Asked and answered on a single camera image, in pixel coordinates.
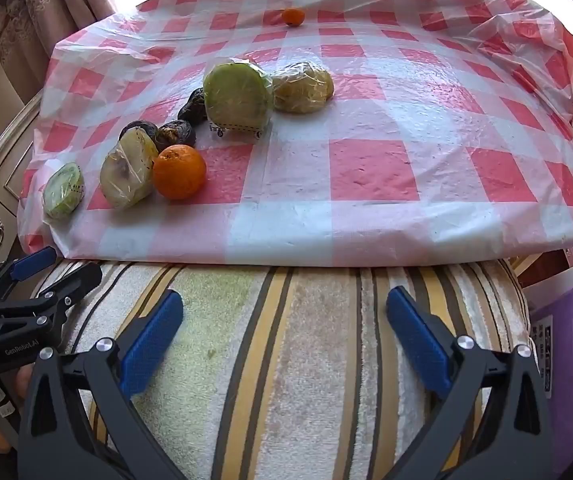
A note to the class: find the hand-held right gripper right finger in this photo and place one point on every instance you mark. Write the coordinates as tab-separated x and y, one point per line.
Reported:
419	340

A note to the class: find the small wrapped green fruit half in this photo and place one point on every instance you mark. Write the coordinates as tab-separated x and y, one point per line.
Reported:
62	191

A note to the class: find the small tangerine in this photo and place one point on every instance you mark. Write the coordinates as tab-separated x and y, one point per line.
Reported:
293	16

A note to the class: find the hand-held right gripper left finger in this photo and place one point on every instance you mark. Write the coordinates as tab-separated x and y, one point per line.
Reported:
151	340

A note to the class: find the dark wrinkled passion fruit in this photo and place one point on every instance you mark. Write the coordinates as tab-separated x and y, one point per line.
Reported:
175	134
192	106
142	130

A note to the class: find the apple half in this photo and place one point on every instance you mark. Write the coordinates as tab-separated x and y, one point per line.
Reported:
126	172

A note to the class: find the striped towel blanket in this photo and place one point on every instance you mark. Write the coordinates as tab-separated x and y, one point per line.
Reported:
291	370

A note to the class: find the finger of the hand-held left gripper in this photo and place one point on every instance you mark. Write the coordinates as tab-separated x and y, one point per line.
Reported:
29	263
74	285

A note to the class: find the patterned beige curtain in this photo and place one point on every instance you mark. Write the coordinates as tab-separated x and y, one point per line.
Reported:
41	15

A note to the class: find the yellowish fruit half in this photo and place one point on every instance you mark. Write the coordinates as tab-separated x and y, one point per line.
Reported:
304	87

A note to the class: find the large orange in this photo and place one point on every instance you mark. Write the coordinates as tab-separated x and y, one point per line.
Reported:
180	171

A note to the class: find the red checkered plastic tablecloth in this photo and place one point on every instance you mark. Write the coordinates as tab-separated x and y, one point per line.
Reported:
366	160

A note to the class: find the green melon half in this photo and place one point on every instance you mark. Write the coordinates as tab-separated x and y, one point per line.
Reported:
236	95

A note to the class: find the purple cardboard box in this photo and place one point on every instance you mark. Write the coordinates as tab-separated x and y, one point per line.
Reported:
563	360

